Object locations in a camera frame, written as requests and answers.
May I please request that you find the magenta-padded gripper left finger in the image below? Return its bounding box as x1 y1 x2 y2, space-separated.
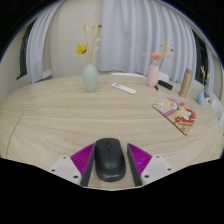
48 142 97 188

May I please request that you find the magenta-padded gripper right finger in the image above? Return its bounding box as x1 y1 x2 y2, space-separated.
126 142 176 187

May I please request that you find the black computer mouse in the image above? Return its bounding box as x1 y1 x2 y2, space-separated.
94 137 127 183

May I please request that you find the white remote control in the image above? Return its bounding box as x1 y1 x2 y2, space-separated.
111 82 137 96

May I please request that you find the black rectangular box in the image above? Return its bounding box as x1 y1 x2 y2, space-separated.
157 79 174 91

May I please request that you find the green vase with yellow flowers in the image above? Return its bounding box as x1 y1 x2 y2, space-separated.
74 23 104 94

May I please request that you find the pink vase with orange flowers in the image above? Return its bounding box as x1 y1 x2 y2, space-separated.
142 40 174 88

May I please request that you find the blue vase with dried flowers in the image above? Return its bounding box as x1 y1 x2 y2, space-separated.
195 65 212 106

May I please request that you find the tan drink bottle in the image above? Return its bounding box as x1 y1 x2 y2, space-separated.
178 68 194 98

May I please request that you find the white curtain strip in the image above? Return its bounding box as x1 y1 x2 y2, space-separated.
204 49 216 98

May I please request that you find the narrow white curtain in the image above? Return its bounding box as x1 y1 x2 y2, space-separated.
25 1 64 84

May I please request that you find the dark window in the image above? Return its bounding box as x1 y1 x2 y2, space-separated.
191 29 209 86
16 19 36 80

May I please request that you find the wide white curtain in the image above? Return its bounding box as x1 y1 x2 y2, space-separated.
96 0 198 84

